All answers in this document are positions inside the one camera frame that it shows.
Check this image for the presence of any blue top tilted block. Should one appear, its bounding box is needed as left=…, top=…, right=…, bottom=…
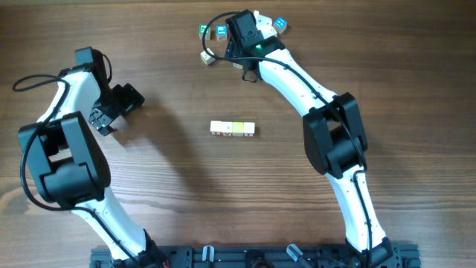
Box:
left=273, top=17, right=288, bottom=35

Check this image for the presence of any black camera cable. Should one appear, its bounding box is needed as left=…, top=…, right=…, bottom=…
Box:
left=201, top=10, right=374, bottom=267

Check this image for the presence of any lone yellow wooden block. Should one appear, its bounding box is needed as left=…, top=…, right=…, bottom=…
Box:
left=232, top=121, right=244, bottom=136

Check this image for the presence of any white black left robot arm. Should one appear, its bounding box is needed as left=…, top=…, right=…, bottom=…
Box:
left=18, top=47, right=170, bottom=267

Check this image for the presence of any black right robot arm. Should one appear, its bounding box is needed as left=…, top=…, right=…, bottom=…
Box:
left=226, top=10, right=392, bottom=267

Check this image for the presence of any blue top wooden block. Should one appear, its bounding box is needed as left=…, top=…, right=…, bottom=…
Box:
left=216, top=25, right=228, bottom=41

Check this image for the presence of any white red-striped wooden block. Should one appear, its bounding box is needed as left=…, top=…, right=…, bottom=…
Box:
left=210, top=121, right=222, bottom=135

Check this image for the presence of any small white red-drawing block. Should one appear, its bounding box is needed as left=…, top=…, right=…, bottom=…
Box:
left=243, top=122, right=255, bottom=137

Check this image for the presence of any cream green-side wooden block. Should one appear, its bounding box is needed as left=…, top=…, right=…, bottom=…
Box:
left=200, top=48, right=215, bottom=66

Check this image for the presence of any green letter N block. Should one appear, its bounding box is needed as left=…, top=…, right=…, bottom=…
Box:
left=199, top=24, right=211, bottom=40

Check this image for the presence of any red letter A block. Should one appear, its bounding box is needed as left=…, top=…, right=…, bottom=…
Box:
left=232, top=63, right=243, bottom=69

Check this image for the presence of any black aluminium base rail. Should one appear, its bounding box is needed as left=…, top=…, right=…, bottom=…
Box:
left=89, top=243, right=422, bottom=268

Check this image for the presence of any white red-check wooden block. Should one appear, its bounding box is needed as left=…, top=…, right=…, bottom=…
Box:
left=221, top=121, right=233, bottom=136

